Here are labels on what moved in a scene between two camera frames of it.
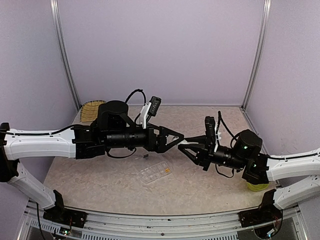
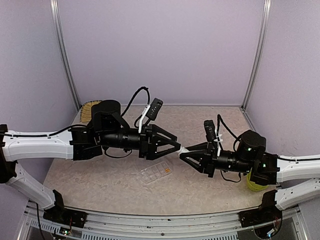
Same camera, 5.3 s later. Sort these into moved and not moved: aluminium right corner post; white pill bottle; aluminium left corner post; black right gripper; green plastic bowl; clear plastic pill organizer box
Moved: white pill bottle; black right gripper
Not moved: green plastic bowl; aluminium right corner post; clear plastic pill organizer box; aluminium left corner post
